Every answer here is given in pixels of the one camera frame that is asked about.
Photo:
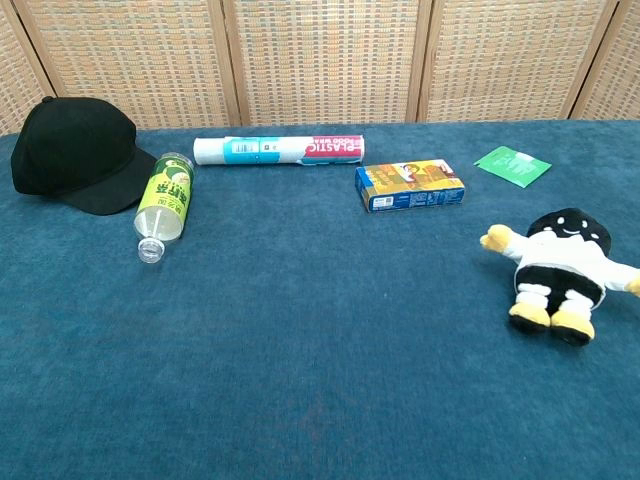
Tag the black white plush toy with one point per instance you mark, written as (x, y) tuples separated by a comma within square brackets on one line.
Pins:
[(555, 260)]

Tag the blue table cloth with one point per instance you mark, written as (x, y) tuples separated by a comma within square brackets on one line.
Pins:
[(300, 325)]

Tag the plastic wrap roll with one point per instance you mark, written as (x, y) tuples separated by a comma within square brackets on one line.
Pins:
[(280, 150)]

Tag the yellow and blue carton box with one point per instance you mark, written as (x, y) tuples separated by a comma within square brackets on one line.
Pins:
[(410, 186)]

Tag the green label plastic bottle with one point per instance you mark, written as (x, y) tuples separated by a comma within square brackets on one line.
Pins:
[(162, 202)]

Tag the woven bamboo folding screen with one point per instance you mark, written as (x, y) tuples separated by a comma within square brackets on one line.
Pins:
[(320, 60)]

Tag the green sachet packet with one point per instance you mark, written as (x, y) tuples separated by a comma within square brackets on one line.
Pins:
[(512, 166)]

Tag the black baseball cap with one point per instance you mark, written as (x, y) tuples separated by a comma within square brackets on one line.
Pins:
[(70, 150)]

